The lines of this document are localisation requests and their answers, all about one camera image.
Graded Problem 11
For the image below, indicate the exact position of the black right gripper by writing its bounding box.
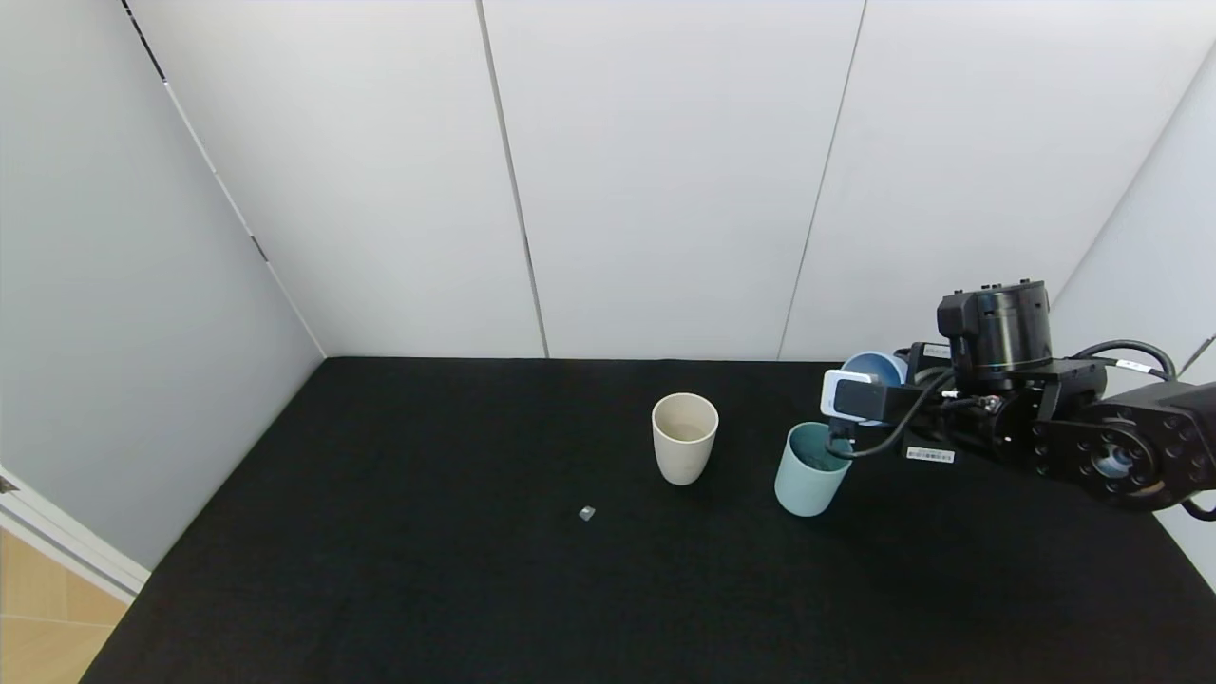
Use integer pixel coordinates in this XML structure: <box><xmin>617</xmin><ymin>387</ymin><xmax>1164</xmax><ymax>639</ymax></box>
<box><xmin>842</xmin><ymin>341</ymin><xmax>996</xmax><ymax>466</ymax></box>

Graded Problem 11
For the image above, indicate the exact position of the light blue plastic cup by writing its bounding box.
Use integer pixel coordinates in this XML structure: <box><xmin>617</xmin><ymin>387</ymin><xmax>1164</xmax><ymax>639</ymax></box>
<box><xmin>840</xmin><ymin>350</ymin><xmax>910</xmax><ymax>428</ymax></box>

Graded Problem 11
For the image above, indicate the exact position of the teal plastic cup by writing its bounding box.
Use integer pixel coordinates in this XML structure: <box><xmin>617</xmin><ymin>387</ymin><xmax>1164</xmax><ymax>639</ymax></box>
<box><xmin>774</xmin><ymin>422</ymin><xmax>854</xmax><ymax>518</ymax></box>

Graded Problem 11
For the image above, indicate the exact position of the beige plastic cup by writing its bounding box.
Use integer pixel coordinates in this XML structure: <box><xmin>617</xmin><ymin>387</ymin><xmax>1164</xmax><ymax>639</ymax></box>
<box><xmin>652</xmin><ymin>392</ymin><xmax>720</xmax><ymax>486</ymax></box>

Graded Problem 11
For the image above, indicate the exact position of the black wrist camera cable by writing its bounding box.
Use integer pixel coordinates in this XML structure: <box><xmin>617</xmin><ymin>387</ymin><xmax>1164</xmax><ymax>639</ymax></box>
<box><xmin>825</xmin><ymin>372</ymin><xmax>956</xmax><ymax>462</ymax></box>

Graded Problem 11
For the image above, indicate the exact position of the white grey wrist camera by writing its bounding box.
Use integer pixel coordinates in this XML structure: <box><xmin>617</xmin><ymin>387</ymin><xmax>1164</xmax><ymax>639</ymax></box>
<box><xmin>820</xmin><ymin>369</ymin><xmax>902</xmax><ymax>425</ymax></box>

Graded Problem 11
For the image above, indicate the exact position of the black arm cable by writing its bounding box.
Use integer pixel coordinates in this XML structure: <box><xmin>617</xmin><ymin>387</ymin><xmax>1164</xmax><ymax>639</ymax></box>
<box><xmin>1073</xmin><ymin>339</ymin><xmax>1181</xmax><ymax>381</ymax></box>

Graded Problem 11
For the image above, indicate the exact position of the white door frame trim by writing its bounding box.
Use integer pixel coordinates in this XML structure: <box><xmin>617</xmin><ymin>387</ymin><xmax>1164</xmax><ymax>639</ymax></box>
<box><xmin>0</xmin><ymin>465</ymin><xmax>153</xmax><ymax>605</ymax></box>

